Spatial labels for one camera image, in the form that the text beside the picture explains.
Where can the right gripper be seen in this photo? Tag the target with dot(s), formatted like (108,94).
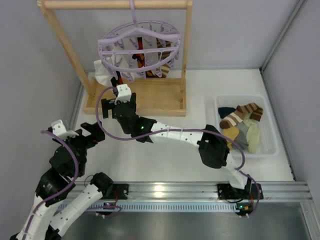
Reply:
(120,106)

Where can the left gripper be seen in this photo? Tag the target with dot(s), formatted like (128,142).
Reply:
(81,136)

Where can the argyle sock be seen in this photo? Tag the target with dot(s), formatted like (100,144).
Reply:
(140,58)
(116,80)

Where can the purple round clip hanger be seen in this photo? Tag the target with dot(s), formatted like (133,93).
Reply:
(122,40)

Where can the brown striped sock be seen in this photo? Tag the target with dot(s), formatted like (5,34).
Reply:
(163,70)
(254,111)

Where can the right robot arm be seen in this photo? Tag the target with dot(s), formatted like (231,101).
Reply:
(210,144)

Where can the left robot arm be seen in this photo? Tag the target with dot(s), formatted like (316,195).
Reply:
(68,163)

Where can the wooden hanger rack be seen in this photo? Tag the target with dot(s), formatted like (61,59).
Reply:
(155,96)

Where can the white sock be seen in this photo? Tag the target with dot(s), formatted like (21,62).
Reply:
(102,74)

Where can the navy sock in basket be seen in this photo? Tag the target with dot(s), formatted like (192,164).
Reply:
(225,111)

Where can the mustard yellow sock in basket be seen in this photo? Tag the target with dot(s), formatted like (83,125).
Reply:
(232,134)

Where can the pale yellow sock in basket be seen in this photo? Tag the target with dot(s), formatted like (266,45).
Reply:
(252,135)

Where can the white plastic basket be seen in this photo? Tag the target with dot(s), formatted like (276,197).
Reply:
(268,143)

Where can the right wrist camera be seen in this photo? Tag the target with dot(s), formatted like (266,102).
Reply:
(123,94)

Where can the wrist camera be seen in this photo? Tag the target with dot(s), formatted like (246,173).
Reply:
(123,94)
(60,130)

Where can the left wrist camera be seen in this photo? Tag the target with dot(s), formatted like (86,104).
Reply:
(60,130)

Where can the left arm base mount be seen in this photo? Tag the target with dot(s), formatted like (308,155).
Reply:
(110,202)

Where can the aluminium mounting rail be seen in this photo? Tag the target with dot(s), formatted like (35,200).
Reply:
(273,191)

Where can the white slotted cable duct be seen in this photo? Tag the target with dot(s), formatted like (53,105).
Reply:
(202,207)

